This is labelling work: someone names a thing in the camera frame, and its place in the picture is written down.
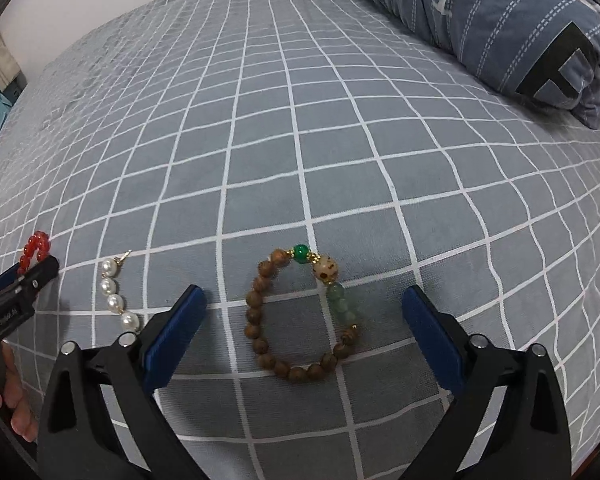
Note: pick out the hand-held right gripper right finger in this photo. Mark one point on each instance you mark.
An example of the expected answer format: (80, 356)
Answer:
(430, 337)

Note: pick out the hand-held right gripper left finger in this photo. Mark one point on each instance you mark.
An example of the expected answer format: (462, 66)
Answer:
(176, 337)

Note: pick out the person's left hand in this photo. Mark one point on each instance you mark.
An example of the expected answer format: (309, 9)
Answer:
(15, 395)

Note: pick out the grey checked bedsheet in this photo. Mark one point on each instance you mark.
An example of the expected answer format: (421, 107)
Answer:
(290, 135)

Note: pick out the folded blue-grey striped quilt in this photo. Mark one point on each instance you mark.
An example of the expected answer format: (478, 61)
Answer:
(480, 15)

